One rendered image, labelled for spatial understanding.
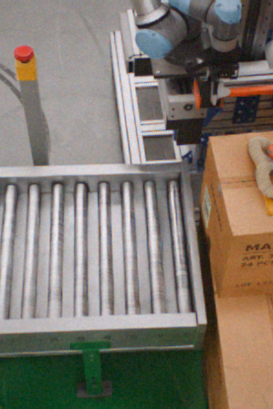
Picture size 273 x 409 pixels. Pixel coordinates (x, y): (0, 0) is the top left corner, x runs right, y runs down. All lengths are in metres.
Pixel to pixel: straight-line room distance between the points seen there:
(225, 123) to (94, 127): 1.10
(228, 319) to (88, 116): 1.63
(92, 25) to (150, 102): 0.89
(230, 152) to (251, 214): 0.25
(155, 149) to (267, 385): 1.35
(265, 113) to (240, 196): 0.57
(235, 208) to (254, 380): 0.57
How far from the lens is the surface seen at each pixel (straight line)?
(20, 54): 2.52
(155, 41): 2.25
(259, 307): 2.50
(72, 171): 2.72
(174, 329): 2.39
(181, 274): 2.52
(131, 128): 3.35
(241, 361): 2.40
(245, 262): 2.30
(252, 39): 2.65
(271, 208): 2.20
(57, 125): 3.68
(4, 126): 3.71
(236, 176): 2.28
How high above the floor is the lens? 2.72
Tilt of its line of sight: 54 degrees down
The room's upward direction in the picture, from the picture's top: 1 degrees clockwise
